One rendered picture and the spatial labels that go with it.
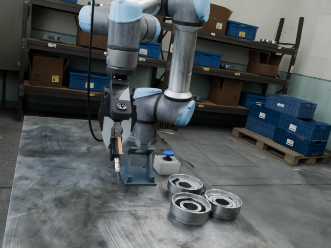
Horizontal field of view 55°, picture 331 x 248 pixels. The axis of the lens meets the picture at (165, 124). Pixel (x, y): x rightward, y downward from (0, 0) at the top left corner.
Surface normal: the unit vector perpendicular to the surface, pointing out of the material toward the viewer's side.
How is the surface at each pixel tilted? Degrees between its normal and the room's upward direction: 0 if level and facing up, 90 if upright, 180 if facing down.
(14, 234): 0
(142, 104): 90
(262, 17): 90
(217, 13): 94
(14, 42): 90
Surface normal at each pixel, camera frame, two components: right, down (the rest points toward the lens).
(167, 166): 0.36, 0.29
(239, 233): 0.17, -0.96
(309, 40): -0.92, -0.07
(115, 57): -0.29, 0.26
